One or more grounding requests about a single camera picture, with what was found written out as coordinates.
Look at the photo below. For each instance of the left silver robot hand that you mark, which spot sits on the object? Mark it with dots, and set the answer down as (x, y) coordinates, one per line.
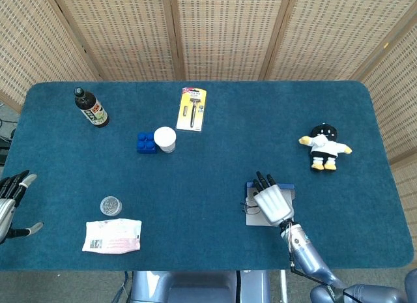
(6, 211)

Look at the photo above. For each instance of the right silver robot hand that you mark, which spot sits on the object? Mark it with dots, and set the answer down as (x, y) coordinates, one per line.
(273, 205)

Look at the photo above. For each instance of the wire-frame eyeglasses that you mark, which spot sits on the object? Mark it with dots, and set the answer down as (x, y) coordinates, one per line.
(251, 207)

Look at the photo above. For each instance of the blue folding glasses case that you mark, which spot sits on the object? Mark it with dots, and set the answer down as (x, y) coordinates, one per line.
(252, 220)

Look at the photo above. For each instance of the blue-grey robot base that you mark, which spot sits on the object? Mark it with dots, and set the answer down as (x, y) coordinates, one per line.
(195, 283)

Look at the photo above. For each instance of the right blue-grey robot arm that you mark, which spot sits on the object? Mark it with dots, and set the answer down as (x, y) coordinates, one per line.
(306, 257)

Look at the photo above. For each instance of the black and white plush doll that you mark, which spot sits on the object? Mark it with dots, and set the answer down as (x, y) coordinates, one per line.
(325, 146)

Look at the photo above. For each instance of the metal support leg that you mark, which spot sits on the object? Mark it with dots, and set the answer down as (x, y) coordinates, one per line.
(282, 283)

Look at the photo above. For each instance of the blue felt table cover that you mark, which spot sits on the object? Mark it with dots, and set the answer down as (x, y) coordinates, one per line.
(195, 218)

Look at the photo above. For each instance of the round metal tin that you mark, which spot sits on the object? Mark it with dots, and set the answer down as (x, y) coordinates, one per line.
(111, 205)

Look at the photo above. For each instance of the white pink wet wipes pack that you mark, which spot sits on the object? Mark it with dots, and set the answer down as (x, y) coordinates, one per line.
(110, 236)

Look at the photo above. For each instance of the razor in yellow blister pack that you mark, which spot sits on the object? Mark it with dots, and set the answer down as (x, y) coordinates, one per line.
(181, 120)

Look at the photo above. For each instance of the white plastic cup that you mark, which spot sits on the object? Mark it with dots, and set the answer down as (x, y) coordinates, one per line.
(165, 137)

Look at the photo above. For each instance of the dark sauce bottle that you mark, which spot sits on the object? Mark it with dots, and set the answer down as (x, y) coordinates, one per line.
(92, 110)

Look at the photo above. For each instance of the blue toy building brick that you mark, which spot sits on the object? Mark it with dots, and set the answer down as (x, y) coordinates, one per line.
(146, 145)

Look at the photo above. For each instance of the bamboo folding screen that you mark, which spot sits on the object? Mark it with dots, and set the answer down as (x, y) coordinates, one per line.
(228, 32)

